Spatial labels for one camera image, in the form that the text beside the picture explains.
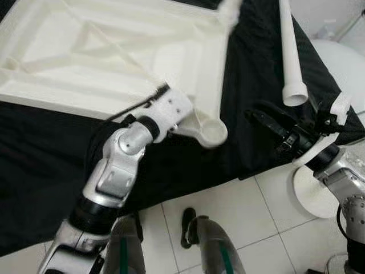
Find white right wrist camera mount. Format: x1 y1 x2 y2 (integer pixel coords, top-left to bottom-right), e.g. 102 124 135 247
292 94 351 167

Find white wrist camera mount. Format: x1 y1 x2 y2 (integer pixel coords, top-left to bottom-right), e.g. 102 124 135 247
292 94 351 167
145 86 194 140

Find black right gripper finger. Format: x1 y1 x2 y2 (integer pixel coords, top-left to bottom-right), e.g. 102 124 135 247
246 110 291 142
255 100 306 123

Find white wall socket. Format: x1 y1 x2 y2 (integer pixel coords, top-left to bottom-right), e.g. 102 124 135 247
322 20 340 38

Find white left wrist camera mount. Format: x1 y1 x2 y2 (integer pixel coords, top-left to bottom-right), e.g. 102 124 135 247
145 86 194 140

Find white plastic table top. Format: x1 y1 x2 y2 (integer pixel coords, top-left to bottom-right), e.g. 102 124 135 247
0 0 243 149

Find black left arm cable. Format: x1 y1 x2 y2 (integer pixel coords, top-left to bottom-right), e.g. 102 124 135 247
106 84 169 123

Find grey robot right leg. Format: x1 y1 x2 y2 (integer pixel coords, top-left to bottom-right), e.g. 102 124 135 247
181 208 246 274

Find black table cloth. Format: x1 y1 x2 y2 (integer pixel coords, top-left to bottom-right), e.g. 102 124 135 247
0 0 365 257

